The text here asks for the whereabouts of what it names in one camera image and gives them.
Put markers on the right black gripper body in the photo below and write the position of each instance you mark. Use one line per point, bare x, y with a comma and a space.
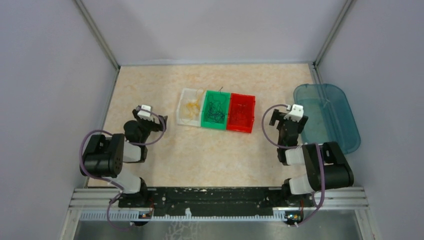
278, 116

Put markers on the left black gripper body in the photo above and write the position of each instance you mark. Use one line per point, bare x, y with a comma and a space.
149, 126

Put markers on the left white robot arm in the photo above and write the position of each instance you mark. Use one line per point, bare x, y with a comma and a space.
103, 155

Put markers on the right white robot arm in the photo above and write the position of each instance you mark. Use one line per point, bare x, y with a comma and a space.
326, 167

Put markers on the white plastic bin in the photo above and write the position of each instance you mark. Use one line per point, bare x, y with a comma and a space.
190, 107

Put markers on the red plastic bin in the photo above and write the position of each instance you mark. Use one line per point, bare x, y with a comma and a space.
241, 113

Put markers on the green plastic bin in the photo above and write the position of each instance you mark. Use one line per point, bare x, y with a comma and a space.
215, 110

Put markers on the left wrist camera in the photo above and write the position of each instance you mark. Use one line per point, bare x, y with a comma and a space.
144, 112

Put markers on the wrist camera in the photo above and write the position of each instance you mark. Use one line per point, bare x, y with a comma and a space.
295, 113
144, 112

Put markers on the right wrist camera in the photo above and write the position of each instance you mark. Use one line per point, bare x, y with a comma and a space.
295, 113

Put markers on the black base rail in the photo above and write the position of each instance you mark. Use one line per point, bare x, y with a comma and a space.
213, 201

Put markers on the white cable duct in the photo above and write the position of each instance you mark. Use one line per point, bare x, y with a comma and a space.
137, 216

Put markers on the aluminium frame post left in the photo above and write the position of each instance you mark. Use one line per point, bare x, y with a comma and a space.
96, 33

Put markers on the aluminium frame post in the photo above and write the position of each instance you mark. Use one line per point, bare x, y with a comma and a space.
96, 33
348, 4

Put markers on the aluminium frame post right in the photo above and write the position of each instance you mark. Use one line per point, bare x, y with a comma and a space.
348, 4

